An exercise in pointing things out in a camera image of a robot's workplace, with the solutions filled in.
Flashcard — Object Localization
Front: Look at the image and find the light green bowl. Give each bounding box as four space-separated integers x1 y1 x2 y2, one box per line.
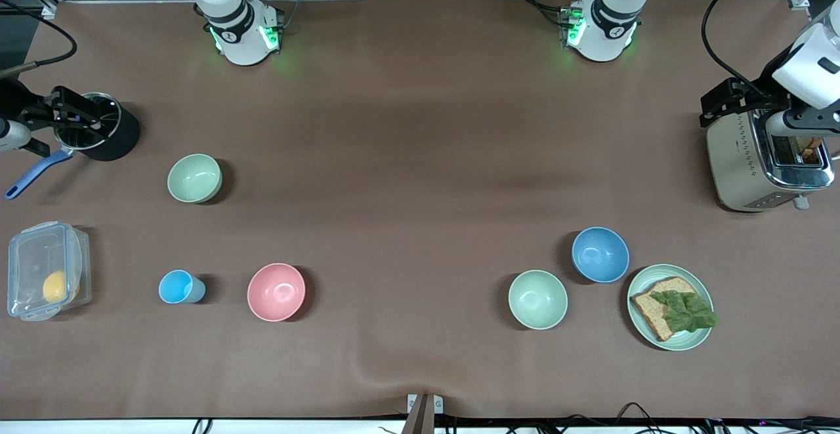
508 270 569 330
167 153 222 204

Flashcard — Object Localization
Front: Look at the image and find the blue bowl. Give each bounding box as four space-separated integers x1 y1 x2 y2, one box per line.
571 227 630 284

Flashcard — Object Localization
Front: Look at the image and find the pink bowl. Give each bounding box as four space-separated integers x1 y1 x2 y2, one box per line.
247 263 306 322

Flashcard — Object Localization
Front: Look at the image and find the glass pot lid blue knob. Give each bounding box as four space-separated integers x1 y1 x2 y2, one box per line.
55 93 123 151

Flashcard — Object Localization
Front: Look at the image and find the silver beige toaster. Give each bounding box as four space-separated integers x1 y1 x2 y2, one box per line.
706 109 835 213

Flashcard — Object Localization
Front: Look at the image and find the brown toast slice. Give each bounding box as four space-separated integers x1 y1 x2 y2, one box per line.
797 136 825 163

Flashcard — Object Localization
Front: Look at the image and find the clear plastic lidded container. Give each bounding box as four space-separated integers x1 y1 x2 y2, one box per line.
7 221 93 322

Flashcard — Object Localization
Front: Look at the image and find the yellow lemon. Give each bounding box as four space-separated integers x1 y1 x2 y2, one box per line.
43 271 80 303

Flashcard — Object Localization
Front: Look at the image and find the light blue cup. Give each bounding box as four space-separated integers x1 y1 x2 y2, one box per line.
158 270 206 305

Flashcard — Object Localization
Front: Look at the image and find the green lettuce leaf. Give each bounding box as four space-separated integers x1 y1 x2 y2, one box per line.
650 290 719 334

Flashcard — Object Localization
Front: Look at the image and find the brown bread slice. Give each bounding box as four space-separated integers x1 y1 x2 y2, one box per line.
631 277 700 342

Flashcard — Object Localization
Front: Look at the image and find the light green plate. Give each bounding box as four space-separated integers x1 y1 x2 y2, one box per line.
627 264 715 352

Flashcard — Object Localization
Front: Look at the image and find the black pot with blue handle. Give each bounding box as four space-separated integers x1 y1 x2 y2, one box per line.
5 93 141 200

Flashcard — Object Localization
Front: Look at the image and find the metal table edge bracket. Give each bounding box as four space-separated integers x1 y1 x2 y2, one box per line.
406 393 444 434

